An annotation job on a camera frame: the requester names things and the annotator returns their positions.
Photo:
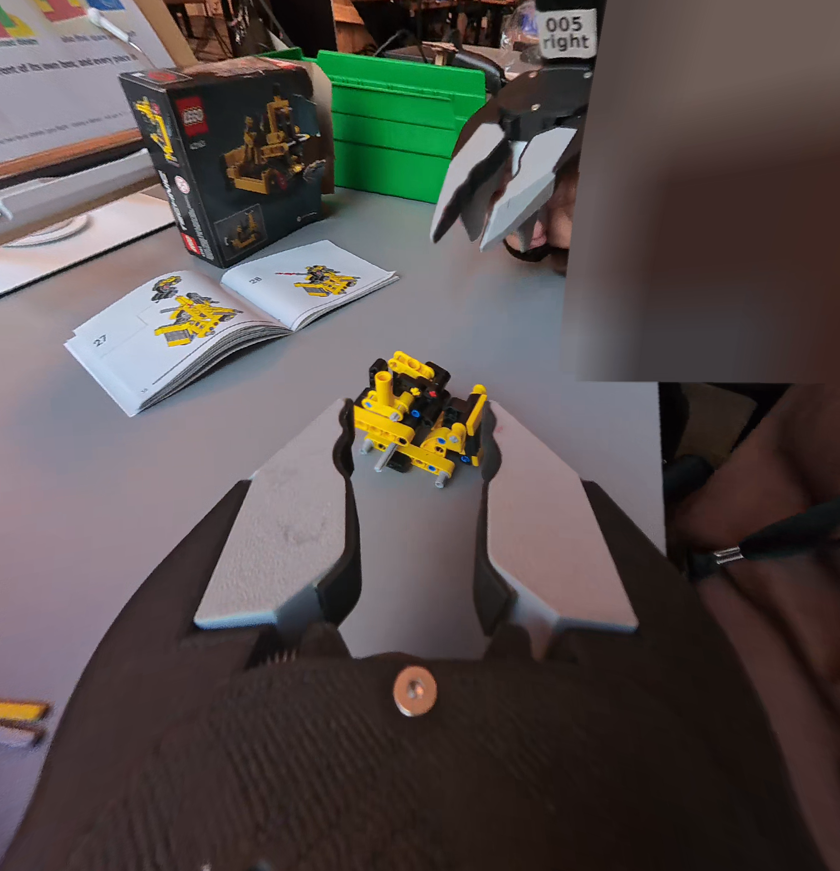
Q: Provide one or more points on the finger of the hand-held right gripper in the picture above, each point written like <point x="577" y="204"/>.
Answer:
<point x="532" y="180"/>
<point x="471" y="177"/>

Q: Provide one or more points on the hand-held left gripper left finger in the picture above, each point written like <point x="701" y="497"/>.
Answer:
<point x="283" y="531"/>

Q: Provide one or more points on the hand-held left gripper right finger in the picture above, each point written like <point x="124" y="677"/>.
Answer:
<point x="552" y="537"/>

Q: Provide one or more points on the yellow black lego vehicle model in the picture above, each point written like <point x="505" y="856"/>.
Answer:
<point x="406" y="425"/>

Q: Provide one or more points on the open lego instruction booklet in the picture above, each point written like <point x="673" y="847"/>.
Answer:
<point x="188" y="340"/>

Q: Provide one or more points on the black lego set box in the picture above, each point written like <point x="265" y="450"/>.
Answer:
<point x="256" y="163"/>

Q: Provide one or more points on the yellow lego beam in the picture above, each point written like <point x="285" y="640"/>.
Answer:
<point x="11" y="711"/>

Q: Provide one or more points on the person's right hand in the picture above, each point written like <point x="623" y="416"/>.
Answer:
<point x="552" y="228"/>

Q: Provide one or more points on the clear plastic bag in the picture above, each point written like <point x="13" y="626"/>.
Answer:
<point x="518" y="27"/>

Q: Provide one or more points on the green plastic bin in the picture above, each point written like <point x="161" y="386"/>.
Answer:
<point x="392" y="136"/>

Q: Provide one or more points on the dark background furniture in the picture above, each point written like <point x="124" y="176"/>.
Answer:
<point x="290" y="24"/>

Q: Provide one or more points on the white mat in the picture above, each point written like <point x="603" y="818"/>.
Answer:
<point x="106" y="238"/>

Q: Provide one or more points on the white gooseneck clip holder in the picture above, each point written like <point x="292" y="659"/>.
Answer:
<point x="110" y="24"/>

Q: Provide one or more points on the white document stand base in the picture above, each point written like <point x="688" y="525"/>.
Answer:
<point x="59" y="194"/>

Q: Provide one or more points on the wooden board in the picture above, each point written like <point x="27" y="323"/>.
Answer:
<point x="52" y="160"/>

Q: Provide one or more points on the printed instruction sheet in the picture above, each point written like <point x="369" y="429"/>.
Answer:
<point x="52" y="88"/>

